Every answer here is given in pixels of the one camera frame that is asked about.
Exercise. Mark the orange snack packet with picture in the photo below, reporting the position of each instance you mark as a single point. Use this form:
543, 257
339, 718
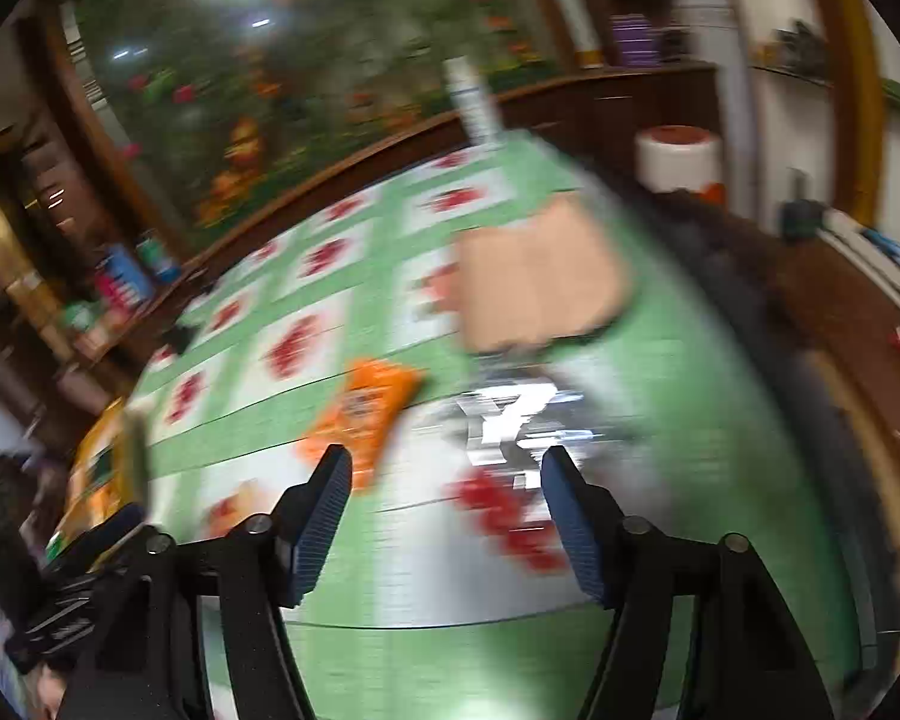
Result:
364, 412

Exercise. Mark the green plastic bag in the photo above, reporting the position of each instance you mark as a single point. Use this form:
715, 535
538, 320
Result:
79, 316

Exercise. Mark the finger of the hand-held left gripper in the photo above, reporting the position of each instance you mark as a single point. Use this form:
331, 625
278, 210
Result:
109, 531

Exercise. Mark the black tools on shelf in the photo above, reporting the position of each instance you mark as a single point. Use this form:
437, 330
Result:
799, 45

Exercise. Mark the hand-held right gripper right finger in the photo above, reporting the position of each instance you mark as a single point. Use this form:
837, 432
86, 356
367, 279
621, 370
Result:
577, 532

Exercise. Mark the small dark object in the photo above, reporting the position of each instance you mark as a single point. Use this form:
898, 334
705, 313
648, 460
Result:
799, 219

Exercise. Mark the green fruit-print tablecloth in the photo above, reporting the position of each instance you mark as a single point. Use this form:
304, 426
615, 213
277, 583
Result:
390, 300

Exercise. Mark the tan biscuit packets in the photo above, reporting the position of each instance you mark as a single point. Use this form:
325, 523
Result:
540, 277

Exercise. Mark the white spray bottle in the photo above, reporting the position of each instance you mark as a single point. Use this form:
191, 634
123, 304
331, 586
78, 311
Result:
472, 105

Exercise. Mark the purple bottle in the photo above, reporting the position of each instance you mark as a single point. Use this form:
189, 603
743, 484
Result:
647, 39
624, 39

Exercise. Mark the blue box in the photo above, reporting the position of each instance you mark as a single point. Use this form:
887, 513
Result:
124, 277

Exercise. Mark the yellow cardboard snack box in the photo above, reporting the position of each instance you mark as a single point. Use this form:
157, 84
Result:
94, 465

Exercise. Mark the white tape roll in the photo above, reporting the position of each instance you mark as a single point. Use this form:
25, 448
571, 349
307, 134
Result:
679, 159

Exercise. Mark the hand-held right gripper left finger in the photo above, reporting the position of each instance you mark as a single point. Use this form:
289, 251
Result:
322, 532

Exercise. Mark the silver foil bag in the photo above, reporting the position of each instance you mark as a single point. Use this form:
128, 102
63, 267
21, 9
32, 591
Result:
510, 420

